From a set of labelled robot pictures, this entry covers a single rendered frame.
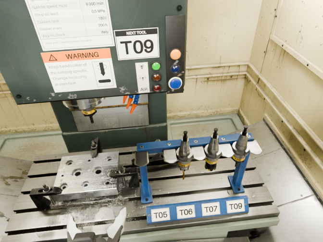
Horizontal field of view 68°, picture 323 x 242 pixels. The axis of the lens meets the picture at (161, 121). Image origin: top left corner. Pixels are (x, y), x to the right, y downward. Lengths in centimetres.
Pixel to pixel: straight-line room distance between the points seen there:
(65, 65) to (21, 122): 161
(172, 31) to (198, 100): 143
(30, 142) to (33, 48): 162
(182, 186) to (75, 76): 80
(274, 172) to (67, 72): 122
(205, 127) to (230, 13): 88
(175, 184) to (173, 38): 81
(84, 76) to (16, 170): 129
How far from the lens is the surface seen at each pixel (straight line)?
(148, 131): 161
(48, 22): 59
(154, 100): 148
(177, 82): 63
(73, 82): 64
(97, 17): 57
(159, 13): 56
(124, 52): 59
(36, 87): 67
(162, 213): 110
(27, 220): 130
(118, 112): 148
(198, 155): 93
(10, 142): 228
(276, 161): 155
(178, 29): 58
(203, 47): 176
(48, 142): 212
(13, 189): 176
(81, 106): 84
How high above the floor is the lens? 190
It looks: 39 degrees down
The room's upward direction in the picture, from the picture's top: 2 degrees counter-clockwise
